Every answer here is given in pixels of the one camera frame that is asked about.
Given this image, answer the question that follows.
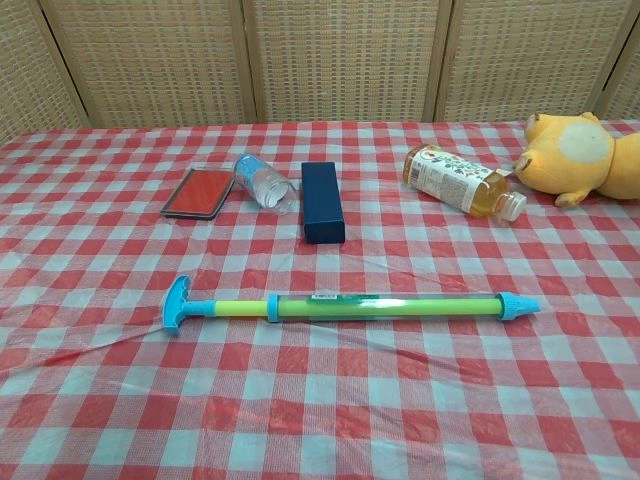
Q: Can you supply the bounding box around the clear water bottle blue label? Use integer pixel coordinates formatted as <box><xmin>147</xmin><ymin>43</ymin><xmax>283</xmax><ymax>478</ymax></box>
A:
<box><xmin>233</xmin><ymin>153</ymin><xmax>298</xmax><ymax>216</ymax></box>

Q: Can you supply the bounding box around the green and blue water pump toy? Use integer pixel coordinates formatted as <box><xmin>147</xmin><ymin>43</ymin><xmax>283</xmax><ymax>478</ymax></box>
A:
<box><xmin>159</xmin><ymin>275</ymin><xmax>543</xmax><ymax>339</ymax></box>

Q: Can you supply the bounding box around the woven wood-framed screen panel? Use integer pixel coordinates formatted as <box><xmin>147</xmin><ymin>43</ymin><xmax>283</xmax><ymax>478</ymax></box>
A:
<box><xmin>0</xmin><ymin>0</ymin><xmax>90</xmax><ymax>147</ymax></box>
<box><xmin>242</xmin><ymin>0</ymin><xmax>454</xmax><ymax>124</ymax></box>
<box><xmin>433</xmin><ymin>0</ymin><xmax>640</xmax><ymax>124</ymax></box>
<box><xmin>591</xmin><ymin>19</ymin><xmax>640</xmax><ymax>122</ymax></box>
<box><xmin>40</xmin><ymin>0</ymin><xmax>259</xmax><ymax>130</ymax></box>

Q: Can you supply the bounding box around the amber tea bottle white cap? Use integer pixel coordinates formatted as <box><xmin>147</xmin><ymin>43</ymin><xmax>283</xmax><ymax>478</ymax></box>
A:
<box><xmin>402</xmin><ymin>143</ymin><xmax>529</xmax><ymax>222</ymax></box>

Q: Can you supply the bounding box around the yellow plush toy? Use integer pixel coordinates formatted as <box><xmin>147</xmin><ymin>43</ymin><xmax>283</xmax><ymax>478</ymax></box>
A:
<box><xmin>514</xmin><ymin>111</ymin><xmax>640</xmax><ymax>208</ymax></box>

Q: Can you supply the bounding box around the red stamp pad with dark rim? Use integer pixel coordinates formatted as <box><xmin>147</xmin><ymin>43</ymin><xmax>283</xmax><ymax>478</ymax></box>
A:
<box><xmin>159</xmin><ymin>168</ymin><xmax>236</xmax><ymax>221</ymax></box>

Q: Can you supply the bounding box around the dark blue rectangular box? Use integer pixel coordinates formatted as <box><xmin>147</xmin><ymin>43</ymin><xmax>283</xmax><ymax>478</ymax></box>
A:
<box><xmin>300</xmin><ymin>160</ymin><xmax>347</xmax><ymax>246</ymax></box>

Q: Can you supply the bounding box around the red white checkered tablecloth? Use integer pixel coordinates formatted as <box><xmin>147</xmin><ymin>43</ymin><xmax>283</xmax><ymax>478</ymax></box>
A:
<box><xmin>0</xmin><ymin>118</ymin><xmax>640</xmax><ymax>480</ymax></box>

